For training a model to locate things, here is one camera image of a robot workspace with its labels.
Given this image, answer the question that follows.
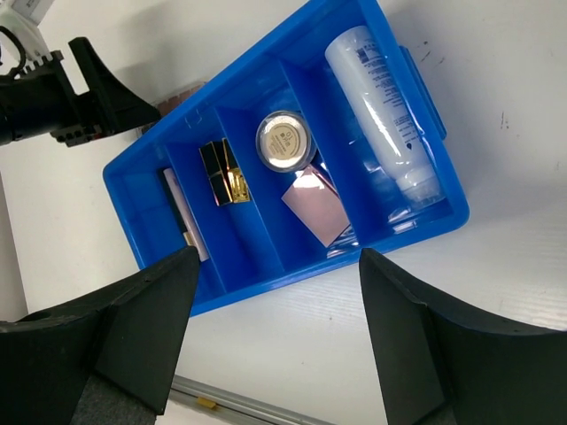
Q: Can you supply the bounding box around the round powder jar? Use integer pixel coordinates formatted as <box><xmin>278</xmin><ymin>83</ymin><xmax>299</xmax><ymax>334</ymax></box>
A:
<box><xmin>256</xmin><ymin>111</ymin><xmax>316</xmax><ymax>173</ymax></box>

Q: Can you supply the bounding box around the pink long tube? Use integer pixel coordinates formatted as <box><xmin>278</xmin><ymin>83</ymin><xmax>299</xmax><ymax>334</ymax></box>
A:
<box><xmin>164</xmin><ymin>168</ymin><xmax>209</xmax><ymax>262</ymax></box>

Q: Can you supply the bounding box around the black gold mascara pencil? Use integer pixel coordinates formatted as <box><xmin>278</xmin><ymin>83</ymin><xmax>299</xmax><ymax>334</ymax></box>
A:
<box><xmin>158</xmin><ymin>168</ymin><xmax>193</xmax><ymax>246</ymax></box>

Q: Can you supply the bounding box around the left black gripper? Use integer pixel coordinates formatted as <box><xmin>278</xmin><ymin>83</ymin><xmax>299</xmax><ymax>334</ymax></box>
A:
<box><xmin>0</xmin><ymin>0</ymin><xmax>163</xmax><ymax>148</ymax></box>

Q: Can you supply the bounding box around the white lotion bottle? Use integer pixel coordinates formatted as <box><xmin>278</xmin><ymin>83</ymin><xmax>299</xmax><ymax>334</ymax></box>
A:
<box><xmin>325</xmin><ymin>26</ymin><xmax>445</xmax><ymax>209</ymax></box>

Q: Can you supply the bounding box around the aluminium rail front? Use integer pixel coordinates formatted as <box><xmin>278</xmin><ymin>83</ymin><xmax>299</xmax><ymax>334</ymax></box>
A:
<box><xmin>169</xmin><ymin>375</ymin><xmax>330</xmax><ymax>425</ymax></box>

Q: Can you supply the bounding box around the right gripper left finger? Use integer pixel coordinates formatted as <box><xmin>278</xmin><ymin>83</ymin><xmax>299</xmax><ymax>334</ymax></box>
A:
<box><xmin>1</xmin><ymin>247</ymin><xmax>200</xmax><ymax>424</ymax></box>

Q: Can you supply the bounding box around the blue plastic organizer bin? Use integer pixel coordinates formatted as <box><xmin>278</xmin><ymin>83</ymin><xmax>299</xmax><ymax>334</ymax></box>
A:
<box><xmin>104</xmin><ymin>1</ymin><xmax>470</xmax><ymax>314</ymax></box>

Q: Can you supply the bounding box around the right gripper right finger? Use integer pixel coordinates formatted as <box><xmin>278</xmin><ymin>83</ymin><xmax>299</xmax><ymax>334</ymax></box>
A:
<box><xmin>359</xmin><ymin>249</ymin><xmax>566</xmax><ymax>424</ymax></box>

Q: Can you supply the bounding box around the brown eyeshadow palette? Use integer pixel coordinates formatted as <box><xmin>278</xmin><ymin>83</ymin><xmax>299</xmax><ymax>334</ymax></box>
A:
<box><xmin>155</xmin><ymin>81</ymin><xmax>206</xmax><ymax>117</ymax></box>

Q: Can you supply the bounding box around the black gold lipstick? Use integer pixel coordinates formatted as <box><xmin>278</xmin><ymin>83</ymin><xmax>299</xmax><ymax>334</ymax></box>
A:
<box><xmin>221</xmin><ymin>138</ymin><xmax>251</xmax><ymax>204</ymax></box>
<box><xmin>199</xmin><ymin>141</ymin><xmax>232</xmax><ymax>206</ymax></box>

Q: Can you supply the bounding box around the pink square compact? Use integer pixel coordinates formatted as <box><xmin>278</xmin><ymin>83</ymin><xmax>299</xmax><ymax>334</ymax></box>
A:
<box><xmin>282</xmin><ymin>166</ymin><xmax>350</xmax><ymax>248</ymax></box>

